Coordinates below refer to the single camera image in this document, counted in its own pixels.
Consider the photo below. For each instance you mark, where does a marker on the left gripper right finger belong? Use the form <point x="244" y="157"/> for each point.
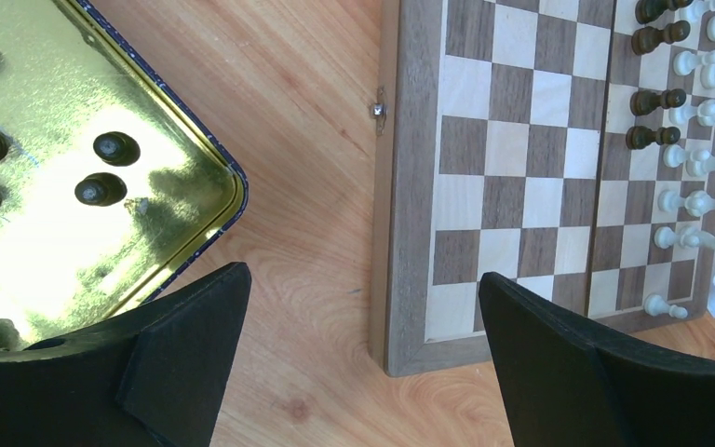
<point x="567" y="380"/>

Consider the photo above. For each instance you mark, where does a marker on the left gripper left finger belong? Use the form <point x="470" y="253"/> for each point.
<point x="153" y="376"/>

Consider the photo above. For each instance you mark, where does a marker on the wooden folding chess board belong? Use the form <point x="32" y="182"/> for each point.
<point x="504" y="150"/>

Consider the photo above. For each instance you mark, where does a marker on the dark chess piece in tray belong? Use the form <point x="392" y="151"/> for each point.
<point x="116" y="148"/>
<point x="100" y="189"/>

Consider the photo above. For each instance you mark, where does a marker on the dark chess pawn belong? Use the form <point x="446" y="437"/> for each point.
<point x="640" y="137"/>
<point x="644" y="102"/>
<point x="648" y="39"/>

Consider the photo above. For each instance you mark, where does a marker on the left metal board clasp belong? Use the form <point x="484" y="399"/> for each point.
<point x="379" y="111"/>

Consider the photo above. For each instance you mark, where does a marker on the gold metal tray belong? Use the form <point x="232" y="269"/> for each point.
<point x="66" y="77"/>

